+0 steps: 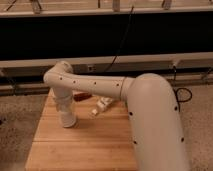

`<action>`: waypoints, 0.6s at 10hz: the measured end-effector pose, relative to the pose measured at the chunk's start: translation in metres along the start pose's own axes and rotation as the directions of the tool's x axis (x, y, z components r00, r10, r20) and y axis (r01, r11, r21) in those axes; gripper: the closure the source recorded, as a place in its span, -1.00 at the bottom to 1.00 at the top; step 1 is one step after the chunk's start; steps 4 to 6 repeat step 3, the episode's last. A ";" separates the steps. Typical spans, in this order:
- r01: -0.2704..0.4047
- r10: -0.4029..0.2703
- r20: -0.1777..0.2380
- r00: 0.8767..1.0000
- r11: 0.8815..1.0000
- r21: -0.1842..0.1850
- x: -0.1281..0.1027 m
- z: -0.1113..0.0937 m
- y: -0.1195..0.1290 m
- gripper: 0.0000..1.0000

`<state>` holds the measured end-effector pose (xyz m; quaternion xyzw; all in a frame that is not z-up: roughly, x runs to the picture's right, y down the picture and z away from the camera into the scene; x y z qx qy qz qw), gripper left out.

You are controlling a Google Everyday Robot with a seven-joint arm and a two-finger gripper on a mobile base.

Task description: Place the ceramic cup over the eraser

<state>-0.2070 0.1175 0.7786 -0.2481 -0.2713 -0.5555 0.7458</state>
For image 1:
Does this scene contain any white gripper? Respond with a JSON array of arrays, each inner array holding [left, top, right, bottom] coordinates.
[[53, 90, 73, 115]]

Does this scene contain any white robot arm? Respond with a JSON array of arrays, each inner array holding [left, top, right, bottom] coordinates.
[[43, 61, 190, 171]]

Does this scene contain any brown eraser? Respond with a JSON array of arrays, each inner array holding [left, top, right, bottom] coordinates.
[[74, 93, 92, 102]]

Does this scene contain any white plastic object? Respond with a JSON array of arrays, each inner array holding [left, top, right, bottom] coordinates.
[[97, 97, 114, 111]]

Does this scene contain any wooden board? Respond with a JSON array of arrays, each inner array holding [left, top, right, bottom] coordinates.
[[25, 94, 136, 171]]

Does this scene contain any black cable loop right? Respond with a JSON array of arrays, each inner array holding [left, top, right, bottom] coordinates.
[[172, 66, 193, 113]]

